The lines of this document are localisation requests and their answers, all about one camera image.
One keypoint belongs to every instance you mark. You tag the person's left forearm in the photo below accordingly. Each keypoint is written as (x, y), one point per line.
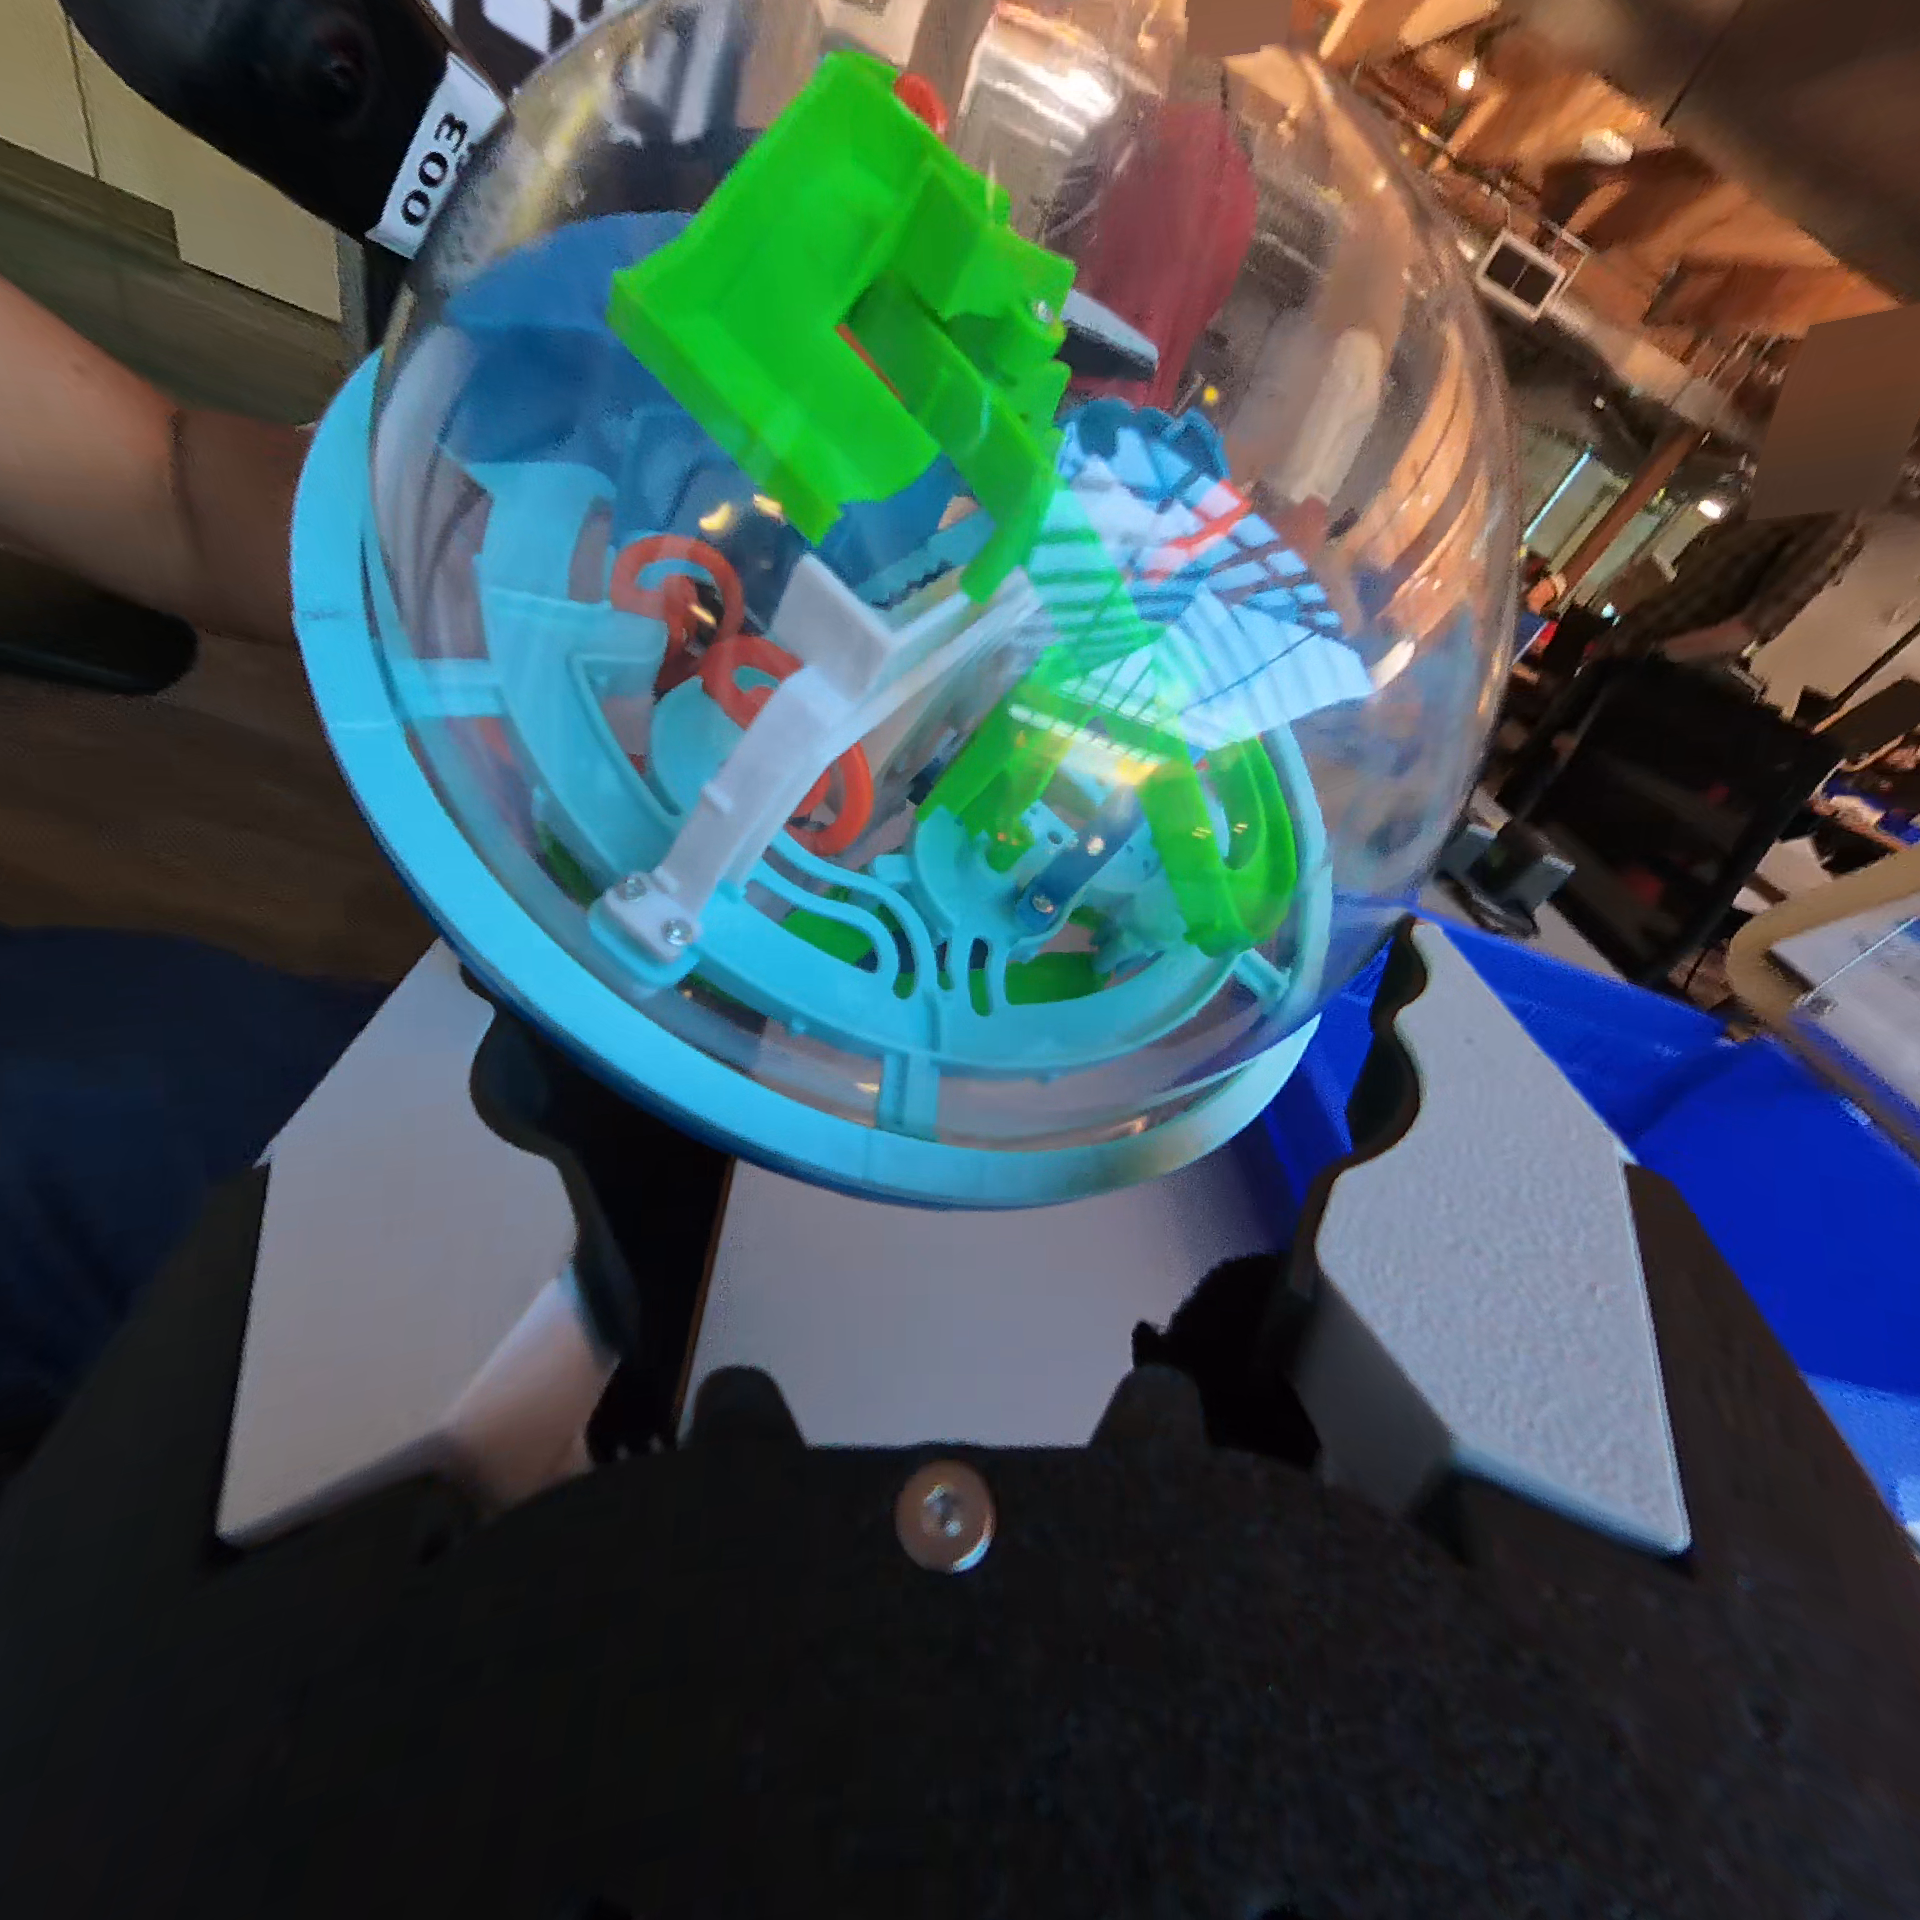
(134, 465)

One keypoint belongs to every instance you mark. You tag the blue plastic bin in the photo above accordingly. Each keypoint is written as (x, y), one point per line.
(1724, 1171)

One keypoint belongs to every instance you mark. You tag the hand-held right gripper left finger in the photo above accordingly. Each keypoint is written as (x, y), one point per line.
(397, 1289)

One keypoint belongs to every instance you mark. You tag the person's blue jeans leg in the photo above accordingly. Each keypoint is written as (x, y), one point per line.
(134, 1140)

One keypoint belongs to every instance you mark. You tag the clear plastic maze ball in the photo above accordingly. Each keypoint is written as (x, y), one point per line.
(900, 675)

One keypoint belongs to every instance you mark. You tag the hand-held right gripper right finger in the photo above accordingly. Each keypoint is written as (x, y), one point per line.
(1499, 1289)

